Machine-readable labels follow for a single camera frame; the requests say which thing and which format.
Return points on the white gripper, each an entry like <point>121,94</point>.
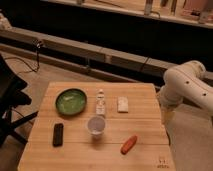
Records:
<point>167,115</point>

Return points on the black eraser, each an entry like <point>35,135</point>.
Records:
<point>58,135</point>

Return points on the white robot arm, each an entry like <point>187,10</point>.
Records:
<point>184,81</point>

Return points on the white sponge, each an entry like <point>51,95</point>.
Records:
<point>122,105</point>

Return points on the orange carrot toy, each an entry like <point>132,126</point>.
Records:
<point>128,144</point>

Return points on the small white bottle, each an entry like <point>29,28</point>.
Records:
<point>100,103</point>

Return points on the clear plastic cup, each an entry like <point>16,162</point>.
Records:
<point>96,126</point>

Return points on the green bowl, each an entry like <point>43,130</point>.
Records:
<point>71,102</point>

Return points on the black office chair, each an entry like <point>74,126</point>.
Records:
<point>11,96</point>

